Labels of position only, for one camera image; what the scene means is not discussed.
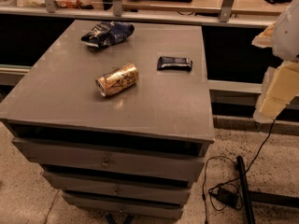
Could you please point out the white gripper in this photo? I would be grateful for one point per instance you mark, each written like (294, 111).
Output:
(288, 34)

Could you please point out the wooden bench behind glass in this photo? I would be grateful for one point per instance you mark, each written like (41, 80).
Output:
(244, 7)

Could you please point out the dark blue rxbar wrapper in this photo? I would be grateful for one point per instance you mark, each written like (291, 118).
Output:
(174, 63)

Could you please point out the black power adapter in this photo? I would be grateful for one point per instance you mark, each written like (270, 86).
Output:
(227, 197)

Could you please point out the grey drawer cabinet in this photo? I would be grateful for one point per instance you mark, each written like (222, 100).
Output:
(138, 151)

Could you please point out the gold crushed soda can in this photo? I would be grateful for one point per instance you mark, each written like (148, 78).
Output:
(118, 80)

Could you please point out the black metal floor bar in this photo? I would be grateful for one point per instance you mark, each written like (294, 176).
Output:
(260, 197)

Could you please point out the blue chip bag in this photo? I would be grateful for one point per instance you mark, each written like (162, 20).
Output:
(108, 33)

